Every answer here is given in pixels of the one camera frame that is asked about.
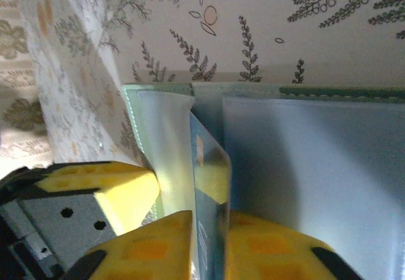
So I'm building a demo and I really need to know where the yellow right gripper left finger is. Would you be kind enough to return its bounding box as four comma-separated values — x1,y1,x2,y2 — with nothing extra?
62,209,194,280

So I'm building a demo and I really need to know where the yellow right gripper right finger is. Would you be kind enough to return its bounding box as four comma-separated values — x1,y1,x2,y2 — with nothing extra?
224,210,365,280

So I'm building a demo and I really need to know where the blue VIP credit card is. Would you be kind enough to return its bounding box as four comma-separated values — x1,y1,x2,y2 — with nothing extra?
189,107,232,280

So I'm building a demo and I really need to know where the floral patterned table cloth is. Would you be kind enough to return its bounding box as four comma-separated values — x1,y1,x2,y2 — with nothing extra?
12,0,405,167

